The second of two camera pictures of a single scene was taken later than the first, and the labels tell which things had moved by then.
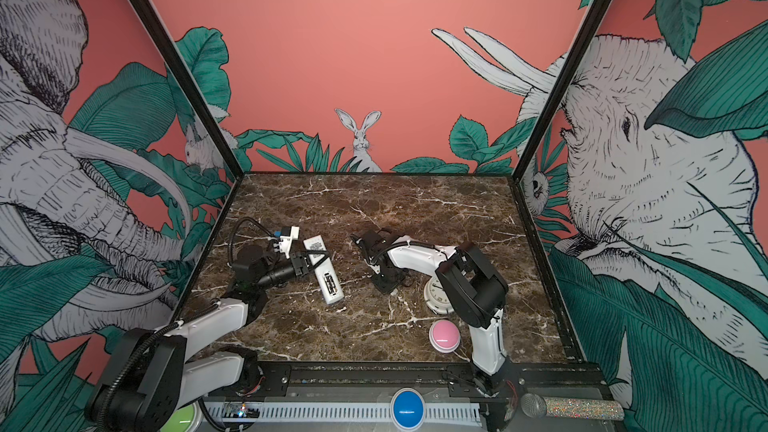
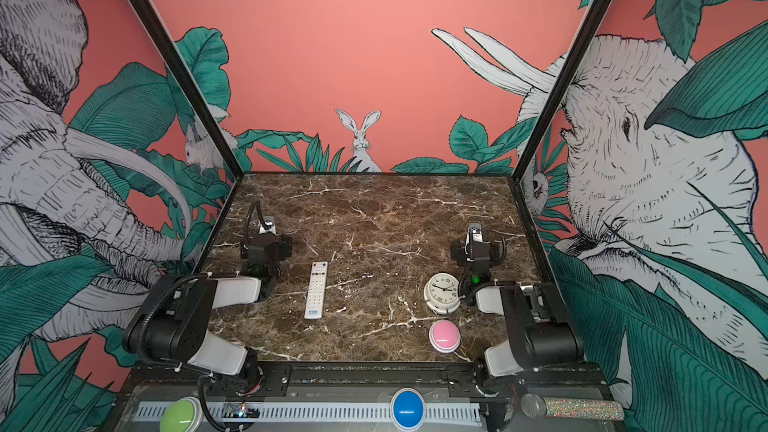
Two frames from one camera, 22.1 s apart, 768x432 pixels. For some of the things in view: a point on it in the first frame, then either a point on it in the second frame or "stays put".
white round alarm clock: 436,298 stays put
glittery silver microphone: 538,406 stays put
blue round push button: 407,408 stays put
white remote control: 325,271 to 317,289
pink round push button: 444,336 stays put
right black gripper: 386,288 to 460,252
